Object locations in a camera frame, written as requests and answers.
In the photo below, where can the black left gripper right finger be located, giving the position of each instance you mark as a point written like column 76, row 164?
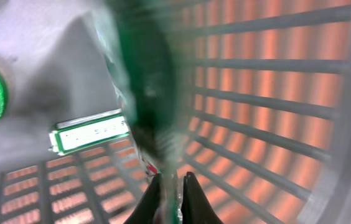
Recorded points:
column 196, row 208

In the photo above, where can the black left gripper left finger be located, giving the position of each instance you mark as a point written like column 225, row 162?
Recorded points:
column 147, row 210

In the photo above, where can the green white small box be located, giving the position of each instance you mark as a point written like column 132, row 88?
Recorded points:
column 81, row 133

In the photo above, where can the green 3M gloves packet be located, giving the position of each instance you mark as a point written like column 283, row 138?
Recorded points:
column 140, row 43

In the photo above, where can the grey plastic mesh basket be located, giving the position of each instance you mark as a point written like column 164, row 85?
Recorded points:
column 263, row 118

